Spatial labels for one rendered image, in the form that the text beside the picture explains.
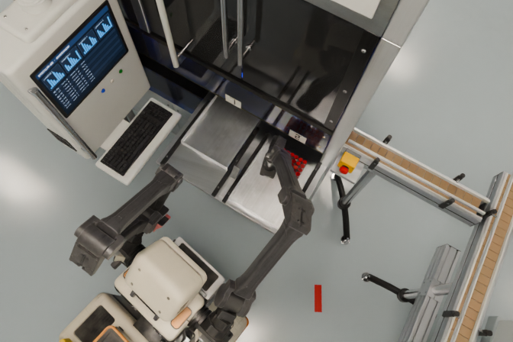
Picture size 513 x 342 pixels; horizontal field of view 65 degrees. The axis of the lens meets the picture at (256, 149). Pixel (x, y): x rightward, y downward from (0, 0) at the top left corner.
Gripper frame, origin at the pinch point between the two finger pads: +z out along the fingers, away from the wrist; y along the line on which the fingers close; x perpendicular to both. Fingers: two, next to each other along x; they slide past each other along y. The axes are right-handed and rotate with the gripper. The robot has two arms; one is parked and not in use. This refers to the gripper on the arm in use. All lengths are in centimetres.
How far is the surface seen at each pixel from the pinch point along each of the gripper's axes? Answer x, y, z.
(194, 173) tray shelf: 32.8, -9.5, 4.5
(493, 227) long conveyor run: -99, 3, -6
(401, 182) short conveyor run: -60, 14, 1
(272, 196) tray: -4.8, -9.6, 3.8
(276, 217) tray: -9.3, -18.1, 3.6
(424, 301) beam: -92, -30, 36
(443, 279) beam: -100, -16, 36
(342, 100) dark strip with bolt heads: -19, 15, -52
